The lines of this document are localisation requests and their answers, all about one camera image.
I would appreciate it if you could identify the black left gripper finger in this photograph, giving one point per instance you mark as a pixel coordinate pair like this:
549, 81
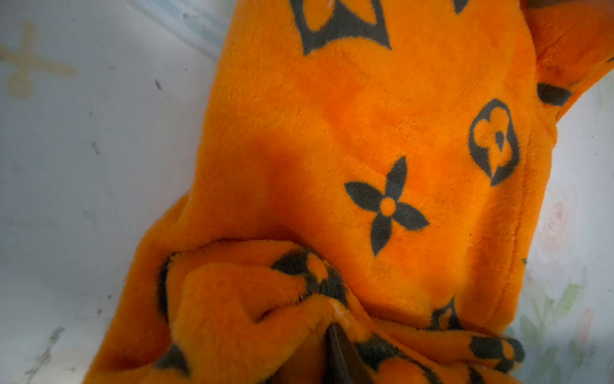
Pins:
343, 363

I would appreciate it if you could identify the orange patterned plush pillowcase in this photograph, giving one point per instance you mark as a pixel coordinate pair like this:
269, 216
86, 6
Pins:
376, 164

